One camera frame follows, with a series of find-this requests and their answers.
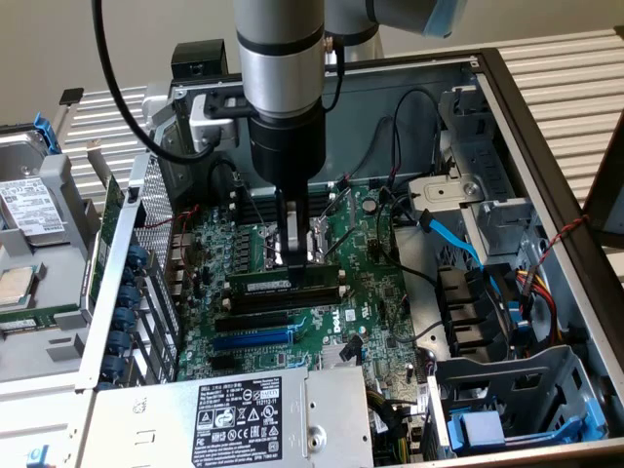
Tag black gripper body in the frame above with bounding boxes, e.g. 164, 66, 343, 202
247, 107, 327, 197

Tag green RAM stick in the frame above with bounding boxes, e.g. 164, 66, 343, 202
0, 305, 82, 334
225, 264, 341, 297

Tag black RAM slot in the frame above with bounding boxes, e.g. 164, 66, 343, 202
233, 208, 332, 226
234, 202, 336, 218
235, 196, 337, 212
226, 293, 350, 318
236, 189, 338, 205
227, 287, 350, 308

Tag CPU socket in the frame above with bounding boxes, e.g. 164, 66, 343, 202
261, 221, 333, 274

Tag thin metal locking lever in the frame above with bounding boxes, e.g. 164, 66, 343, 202
234, 174, 277, 230
324, 224, 356, 259

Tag silver socket cover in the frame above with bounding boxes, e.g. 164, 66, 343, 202
311, 186, 354, 264

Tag long black expansion slot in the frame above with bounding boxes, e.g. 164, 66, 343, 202
213, 310, 290, 334

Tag blue expansion slot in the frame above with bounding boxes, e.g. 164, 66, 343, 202
211, 327, 295, 351

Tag silver chipset heatsink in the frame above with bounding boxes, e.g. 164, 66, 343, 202
319, 340, 365, 371

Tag open PC case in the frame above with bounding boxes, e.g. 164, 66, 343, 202
75, 47, 624, 468

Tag green Dell motherboard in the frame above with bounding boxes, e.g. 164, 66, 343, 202
174, 180, 421, 387

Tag metal rear port block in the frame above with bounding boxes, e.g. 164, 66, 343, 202
165, 231, 202, 306

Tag black box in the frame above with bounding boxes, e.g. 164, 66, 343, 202
170, 41, 231, 83

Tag blue card retainer clip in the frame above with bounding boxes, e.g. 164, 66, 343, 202
113, 306, 140, 333
127, 243, 150, 272
118, 284, 145, 309
99, 355, 127, 386
106, 331, 134, 358

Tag green graphics card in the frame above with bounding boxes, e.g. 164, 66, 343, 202
86, 138, 127, 316

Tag black plastic fan shroud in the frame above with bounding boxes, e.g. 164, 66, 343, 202
435, 264, 514, 363

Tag silver metal disk bay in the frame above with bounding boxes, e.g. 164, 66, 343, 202
407, 86, 540, 257

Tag silver power supply unit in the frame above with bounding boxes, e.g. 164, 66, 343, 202
89, 364, 375, 468

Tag gray parts rack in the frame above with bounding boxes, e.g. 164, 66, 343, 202
0, 124, 101, 386

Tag blue plastic disk caddy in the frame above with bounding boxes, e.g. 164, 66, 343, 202
447, 408, 594, 453

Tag silver Toshiba hard disk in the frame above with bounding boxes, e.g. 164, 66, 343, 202
0, 130, 69, 248

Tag silver CPU chip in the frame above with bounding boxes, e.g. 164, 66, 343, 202
0, 265, 39, 309

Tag gray perforated disk bay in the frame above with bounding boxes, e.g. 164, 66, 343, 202
422, 343, 610, 462

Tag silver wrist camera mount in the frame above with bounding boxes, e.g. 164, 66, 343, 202
188, 92, 254, 150

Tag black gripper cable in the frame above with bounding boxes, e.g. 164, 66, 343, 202
322, 32, 348, 114

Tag thin red wire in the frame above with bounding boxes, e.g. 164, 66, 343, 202
144, 203, 202, 274

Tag thin black looped wire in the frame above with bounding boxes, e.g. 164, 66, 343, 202
391, 89, 444, 187

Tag thick black wire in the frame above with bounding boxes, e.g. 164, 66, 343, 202
376, 193, 439, 289

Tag silver metal bracket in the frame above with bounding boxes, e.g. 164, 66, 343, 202
140, 82, 172, 131

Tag blue flat SATA wire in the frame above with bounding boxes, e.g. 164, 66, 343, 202
417, 208, 506, 298

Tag black camera cable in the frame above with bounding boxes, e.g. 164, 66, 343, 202
91, 0, 219, 166

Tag blue hard disk rail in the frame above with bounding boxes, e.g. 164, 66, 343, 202
32, 110, 62, 157

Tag red yellow power wires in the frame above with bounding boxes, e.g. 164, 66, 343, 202
516, 269, 572, 345

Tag red black twisted wire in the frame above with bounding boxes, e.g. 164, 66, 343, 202
529, 214, 592, 282

